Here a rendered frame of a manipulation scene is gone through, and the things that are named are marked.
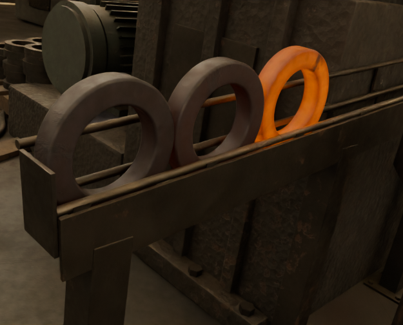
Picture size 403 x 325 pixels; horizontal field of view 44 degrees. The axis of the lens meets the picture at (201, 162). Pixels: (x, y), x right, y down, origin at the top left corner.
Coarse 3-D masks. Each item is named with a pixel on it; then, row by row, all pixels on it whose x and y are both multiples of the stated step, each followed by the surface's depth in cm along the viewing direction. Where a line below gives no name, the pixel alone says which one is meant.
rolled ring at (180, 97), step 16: (208, 64) 67; (224, 64) 67; (240, 64) 69; (192, 80) 65; (208, 80) 66; (224, 80) 68; (240, 80) 70; (256, 80) 73; (176, 96) 65; (192, 96) 65; (208, 96) 67; (240, 96) 75; (256, 96) 74; (176, 112) 65; (192, 112) 66; (240, 112) 76; (256, 112) 76; (176, 128) 65; (192, 128) 67; (240, 128) 77; (256, 128) 77; (176, 144) 66; (192, 144) 68; (224, 144) 77; (240, 144) 76; (176, 160) 68; (192, 160) 69
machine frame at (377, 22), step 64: (192, 0) 130; (256, 0) 116; (320, 0) 104; (384, 0) 117; (192, 64) 133; (256, 64) 119; (128, 128) 160; (384, 192) 148; (192, 256) 148; (256, 256) 129; (384, 256) 171; (256, 320) 127
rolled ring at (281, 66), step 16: (288, 48) 80; (304, 48) 80; (272, 64) 78; (288, 64) 77; (304, 64) 81; (320, 64) 84; (272, 80) 77; (304, 80) 88; (320, 80) 86; (272, 96) 78; (304, 96) 89; (320, 96) 88; (272, 112) 79; (304, 112) 89; (320, 112) 90; (272, 128) 81; (288, 128) 88
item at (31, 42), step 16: (0, 48) 264; (16, 48) 246; (32, 48) 230; (0, 64) 266; (16, 64) 249; (32, 64) 230; (0, 80) 267; (16, 80) 252; (32, 80) 235; (48, 80) 235; (0, 96) 259
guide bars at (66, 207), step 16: (400, 96) 107; (352, 112) 94; (304, 128) 84; (256, 144) 76; (272, 144) 79; (208, 160) 69; (224, 160) 71; (160, 176) 63; (176, 176) 65; (112, 192) 59; (128, 192) 60; (64, 208) 54; (80, 208) 56
